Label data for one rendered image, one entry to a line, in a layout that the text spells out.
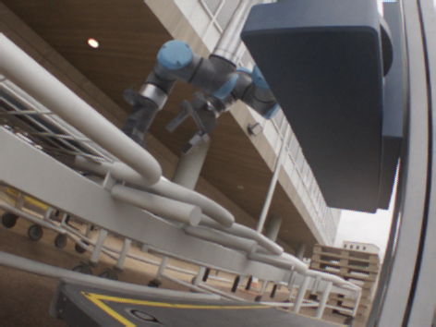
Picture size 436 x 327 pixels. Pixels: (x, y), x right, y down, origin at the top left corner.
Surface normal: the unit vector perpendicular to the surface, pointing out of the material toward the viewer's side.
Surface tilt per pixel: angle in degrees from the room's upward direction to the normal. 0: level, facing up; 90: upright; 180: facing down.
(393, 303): 90
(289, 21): 90
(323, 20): 90
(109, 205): 90
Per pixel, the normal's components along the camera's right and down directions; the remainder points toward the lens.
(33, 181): 0.84, 0.11
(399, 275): -0.47, -0.43
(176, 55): 0.25, -0.18
